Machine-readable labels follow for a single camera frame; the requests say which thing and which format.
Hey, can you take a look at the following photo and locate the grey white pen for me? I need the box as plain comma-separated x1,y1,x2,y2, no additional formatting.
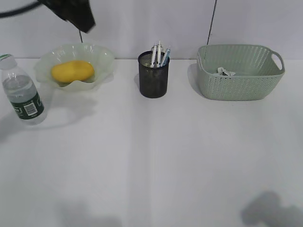
156,40,162,68

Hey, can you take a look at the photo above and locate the clear water bottle green label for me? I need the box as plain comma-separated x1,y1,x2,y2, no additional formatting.
0,54,47,126

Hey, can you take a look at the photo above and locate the black wall cable right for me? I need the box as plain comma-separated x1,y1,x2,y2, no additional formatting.
205,0,218,46

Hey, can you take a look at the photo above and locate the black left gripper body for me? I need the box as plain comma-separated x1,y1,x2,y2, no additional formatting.
39,0,96,33

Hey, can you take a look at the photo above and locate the black mesh pen holder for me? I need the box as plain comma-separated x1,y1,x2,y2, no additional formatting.
138,51,170,98

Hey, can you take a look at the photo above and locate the translucent green wavy plate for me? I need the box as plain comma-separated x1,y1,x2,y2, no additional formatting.
34,43,115,92

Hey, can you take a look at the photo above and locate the yellow mango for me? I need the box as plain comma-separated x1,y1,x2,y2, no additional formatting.
51,61,95,83

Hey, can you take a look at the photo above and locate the beige white pen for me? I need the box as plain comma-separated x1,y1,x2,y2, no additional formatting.
150,43,157,68

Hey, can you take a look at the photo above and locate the waste paper ball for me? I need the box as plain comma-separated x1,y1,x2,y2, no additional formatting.
217,67,236,76

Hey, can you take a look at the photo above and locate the green plastic woven basket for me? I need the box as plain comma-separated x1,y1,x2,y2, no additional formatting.
197,44,285,101

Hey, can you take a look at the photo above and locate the grey blue pen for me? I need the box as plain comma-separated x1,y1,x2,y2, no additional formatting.
160,46,170,67

